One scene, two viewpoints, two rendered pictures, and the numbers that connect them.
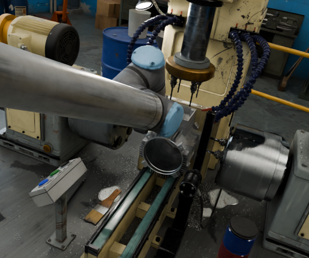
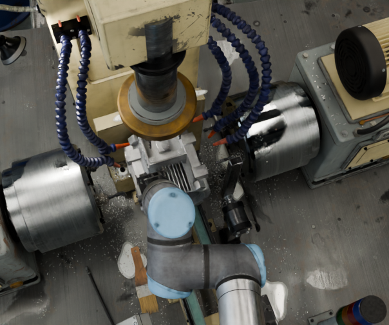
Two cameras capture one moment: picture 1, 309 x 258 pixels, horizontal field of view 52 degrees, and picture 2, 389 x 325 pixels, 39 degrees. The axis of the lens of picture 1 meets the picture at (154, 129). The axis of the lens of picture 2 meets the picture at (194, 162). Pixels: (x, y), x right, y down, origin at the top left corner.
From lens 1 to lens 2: 101 cm
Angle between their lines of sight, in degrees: 45
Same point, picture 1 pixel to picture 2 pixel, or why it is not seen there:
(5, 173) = not seen: outside the picture
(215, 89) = not seen: hidden behind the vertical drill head
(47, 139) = (9, 278)
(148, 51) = (170, 210)
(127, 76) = (174, 258)
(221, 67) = not seen: hidden behind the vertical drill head
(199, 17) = (164, 77)
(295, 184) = (338, 149)
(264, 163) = (299, 147)
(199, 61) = (176, 102)
